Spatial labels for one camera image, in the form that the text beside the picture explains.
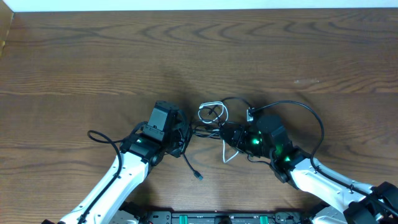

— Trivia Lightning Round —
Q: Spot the white usb cable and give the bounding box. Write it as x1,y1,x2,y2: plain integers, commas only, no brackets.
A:
198,101,240,164

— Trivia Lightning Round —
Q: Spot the black usb cable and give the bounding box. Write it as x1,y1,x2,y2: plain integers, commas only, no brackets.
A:
181,96,252,182

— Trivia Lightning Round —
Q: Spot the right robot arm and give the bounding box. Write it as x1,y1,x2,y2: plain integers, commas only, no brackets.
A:
220,115,397,223

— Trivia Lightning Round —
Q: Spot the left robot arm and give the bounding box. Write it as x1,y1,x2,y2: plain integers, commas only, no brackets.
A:
60,100,192,224

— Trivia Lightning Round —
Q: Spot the left camera black cable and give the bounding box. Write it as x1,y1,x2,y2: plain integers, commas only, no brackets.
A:
76,121,149,224

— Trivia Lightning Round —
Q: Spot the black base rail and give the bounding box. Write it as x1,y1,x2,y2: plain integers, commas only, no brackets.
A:
108,202,340,224

